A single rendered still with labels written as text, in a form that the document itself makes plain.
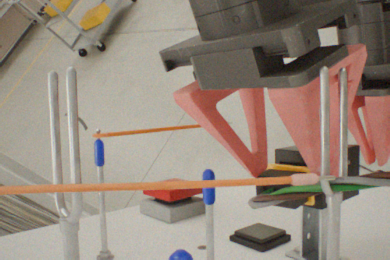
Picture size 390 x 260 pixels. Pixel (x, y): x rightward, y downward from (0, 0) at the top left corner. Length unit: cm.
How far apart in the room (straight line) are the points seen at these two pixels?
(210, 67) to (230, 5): 3
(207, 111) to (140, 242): 17
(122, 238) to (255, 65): 25
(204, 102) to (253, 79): 5
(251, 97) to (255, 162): 4
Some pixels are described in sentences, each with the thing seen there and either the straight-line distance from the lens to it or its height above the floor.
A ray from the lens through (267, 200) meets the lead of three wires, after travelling 20.
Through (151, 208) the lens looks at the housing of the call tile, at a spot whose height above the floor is 112.
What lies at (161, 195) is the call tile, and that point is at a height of 113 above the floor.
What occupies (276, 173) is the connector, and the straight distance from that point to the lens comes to 27.
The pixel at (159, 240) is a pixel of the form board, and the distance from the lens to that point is 37.
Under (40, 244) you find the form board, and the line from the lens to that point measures 39.
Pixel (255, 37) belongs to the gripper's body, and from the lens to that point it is 18.
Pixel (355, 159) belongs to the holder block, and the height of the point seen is 113.
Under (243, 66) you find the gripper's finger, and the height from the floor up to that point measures 129.
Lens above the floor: 139
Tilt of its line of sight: 36 degrees down
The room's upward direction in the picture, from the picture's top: 47 degrees counter-clockwise
